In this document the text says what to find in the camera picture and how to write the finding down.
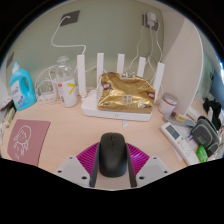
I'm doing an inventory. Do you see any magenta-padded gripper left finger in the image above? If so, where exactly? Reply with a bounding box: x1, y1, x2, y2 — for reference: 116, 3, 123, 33
53, 142, 101, 189

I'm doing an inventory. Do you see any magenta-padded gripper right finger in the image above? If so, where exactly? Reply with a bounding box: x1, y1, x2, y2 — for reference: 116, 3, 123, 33
125, 142, 172, 189

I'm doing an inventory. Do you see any black computer mouse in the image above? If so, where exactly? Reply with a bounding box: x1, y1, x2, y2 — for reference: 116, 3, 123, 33
98, 132, 128, 179

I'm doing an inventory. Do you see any pink printed mouse pad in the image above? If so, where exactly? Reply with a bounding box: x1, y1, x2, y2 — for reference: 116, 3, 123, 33
6, 119, 52, 167

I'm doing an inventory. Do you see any white remote control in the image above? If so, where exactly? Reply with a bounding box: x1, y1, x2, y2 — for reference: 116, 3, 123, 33
160, 121, 201, 166

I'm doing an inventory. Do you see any small green packet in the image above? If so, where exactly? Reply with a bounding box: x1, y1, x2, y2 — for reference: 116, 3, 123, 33
196, 144, 209, 163

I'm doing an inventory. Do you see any grey green-trimmed pouch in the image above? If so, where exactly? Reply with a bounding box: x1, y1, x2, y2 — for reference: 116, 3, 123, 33
190, 115, 221, 158

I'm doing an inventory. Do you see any small white jar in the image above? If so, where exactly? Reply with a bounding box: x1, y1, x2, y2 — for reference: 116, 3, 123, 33
157, 92, 179, 116

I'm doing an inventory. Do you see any white router with antennas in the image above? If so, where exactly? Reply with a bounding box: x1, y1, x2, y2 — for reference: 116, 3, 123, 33
76, 52, 166, 122

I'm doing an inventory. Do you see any clear plastic bottle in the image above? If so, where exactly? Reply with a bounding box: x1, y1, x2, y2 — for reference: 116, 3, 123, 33
54, 55, 79, 108

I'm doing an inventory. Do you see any small beige box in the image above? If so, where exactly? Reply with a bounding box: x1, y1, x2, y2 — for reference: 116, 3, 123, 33
3, 106, 17, 129

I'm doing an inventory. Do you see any gold foil bag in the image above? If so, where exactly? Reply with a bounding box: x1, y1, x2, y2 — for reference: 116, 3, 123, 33
97, 70, 156, 114

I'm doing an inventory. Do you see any black bag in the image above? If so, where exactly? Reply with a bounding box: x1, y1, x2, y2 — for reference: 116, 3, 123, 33
202, 98, 223, 126

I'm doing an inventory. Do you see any blue detergent bottle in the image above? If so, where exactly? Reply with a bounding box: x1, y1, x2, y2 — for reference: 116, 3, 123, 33
9, 60, 38, 112

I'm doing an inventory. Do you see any white desk hutch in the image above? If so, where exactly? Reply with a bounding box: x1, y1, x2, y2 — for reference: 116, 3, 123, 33
161, 16, 204, 118

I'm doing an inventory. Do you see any black monitor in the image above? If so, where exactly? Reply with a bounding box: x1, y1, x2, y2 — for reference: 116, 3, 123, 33
210, 69, 224, 99

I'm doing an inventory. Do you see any white power strip with cables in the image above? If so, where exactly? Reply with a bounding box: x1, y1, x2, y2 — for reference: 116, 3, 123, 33
34, 64, 61, 104

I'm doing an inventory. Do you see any grey blank wall plate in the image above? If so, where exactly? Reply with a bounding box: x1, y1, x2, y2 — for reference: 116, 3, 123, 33
5, 51, 16, 69

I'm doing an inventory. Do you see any white wall cable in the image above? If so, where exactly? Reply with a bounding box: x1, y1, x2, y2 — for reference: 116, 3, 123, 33
50, 15, 87, 56

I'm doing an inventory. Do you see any white wall charger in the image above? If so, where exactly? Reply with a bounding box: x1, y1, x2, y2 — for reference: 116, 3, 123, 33
143, 11, 160, 32

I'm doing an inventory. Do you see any grey wall socket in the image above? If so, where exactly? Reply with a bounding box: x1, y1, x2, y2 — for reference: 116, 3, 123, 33
60, 9, 81, 28

